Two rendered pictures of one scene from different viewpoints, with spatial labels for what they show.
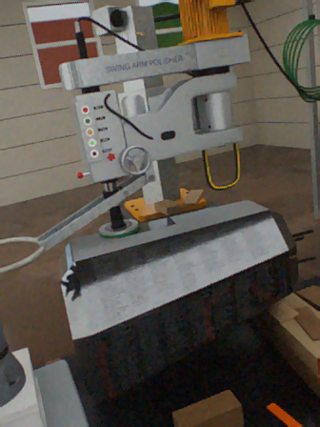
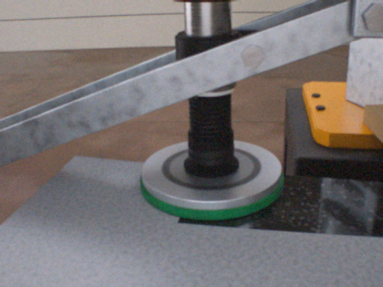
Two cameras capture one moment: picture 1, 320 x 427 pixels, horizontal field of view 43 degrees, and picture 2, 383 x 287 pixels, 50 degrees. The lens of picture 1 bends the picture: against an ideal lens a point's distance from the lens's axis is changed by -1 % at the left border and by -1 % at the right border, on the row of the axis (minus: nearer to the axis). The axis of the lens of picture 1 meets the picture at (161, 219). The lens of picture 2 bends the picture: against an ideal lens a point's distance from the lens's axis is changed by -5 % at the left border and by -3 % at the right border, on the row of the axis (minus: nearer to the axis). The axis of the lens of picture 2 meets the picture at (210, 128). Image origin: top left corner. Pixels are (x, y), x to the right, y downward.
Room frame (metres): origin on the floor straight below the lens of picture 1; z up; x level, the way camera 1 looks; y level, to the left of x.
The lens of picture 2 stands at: (1.58, 0.01, 1.18)
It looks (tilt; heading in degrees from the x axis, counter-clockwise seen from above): 22 degrees down; 23
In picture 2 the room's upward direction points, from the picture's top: 1 degrees counter-clockwise
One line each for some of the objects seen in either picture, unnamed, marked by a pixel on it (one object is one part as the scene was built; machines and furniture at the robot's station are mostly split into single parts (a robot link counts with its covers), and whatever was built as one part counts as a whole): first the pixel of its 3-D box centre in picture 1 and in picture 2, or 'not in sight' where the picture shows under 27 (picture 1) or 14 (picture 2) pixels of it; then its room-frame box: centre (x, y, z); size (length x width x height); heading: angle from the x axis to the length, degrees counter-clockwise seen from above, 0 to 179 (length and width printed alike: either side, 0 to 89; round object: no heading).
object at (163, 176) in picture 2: (118, 227); (211, 169); (2.11, 0.23, 0.88); 0.21 x 0.21 x 0.01
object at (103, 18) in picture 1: (109, 21); not in sight; (2.83, 0.11, 2.00); 0.20 x 0.18 x 0.15; 15
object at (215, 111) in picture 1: (215, 111); not in sight; (2.31, -0.39, 1.38); 0.19 x 0.19 x 0.20
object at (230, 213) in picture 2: (118, 227); (211, 171); (2.11, 0.23, 0.88); 0.22 x 0.22 x 0.04
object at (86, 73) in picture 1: (155, 67); not in sight; (2.22, -0.10, 1.65); 0.96 x 0.25 x 0.17; 108
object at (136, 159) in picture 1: (134, 159); not in sight; (2.03, 0.08, 1.23); 0.15 x 0.10 x 0.15; 108
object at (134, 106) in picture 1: (166, 111); not in sight; (2.69, -0.14, 1.40); 0.74 x 0.34 x 0.25; 34
